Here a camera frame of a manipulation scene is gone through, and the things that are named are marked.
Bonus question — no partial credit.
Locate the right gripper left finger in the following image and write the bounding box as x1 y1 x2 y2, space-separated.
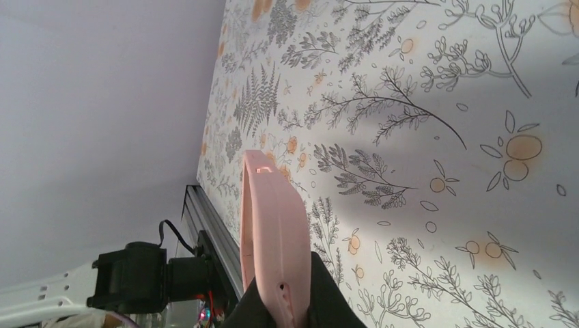
221 279 277 328

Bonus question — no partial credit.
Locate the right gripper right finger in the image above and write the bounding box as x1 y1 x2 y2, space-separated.
308 251 365 328

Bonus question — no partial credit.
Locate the pink phone case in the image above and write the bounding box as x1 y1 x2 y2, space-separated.
240 150 311 327

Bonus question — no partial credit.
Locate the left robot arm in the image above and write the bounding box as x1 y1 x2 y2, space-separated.
1 242 210 327

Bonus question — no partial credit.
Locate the floral patterned table mat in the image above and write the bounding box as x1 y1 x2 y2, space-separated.
198 1 578 327

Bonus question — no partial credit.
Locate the aluminium mounting rail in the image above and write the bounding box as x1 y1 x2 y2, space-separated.
181 185 243 310

